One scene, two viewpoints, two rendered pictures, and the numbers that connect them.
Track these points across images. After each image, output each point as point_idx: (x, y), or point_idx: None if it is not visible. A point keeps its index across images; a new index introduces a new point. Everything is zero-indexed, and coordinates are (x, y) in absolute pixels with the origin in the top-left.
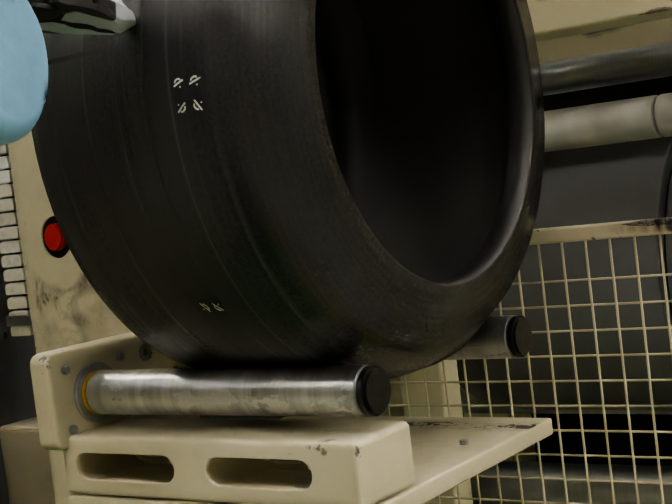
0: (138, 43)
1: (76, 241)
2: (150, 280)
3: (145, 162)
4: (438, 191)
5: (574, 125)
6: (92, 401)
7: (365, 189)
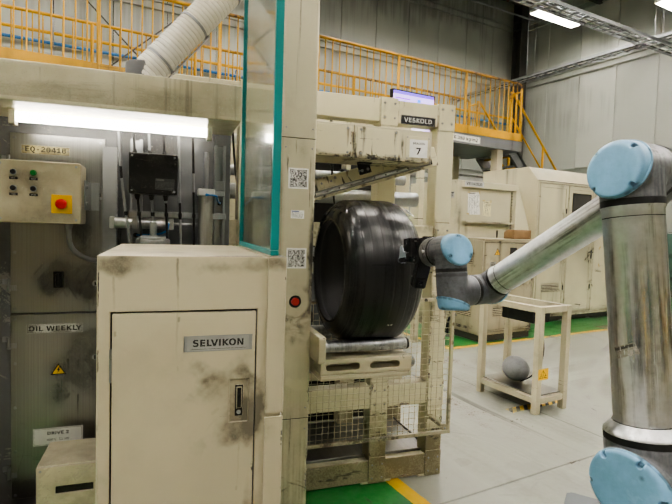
0: (402, 265)
1: (365, 308)
2: (380, 318)
3: (398, 292)
4: (342, 289)
5: None
6: (327, 349)
7: (322, 287)
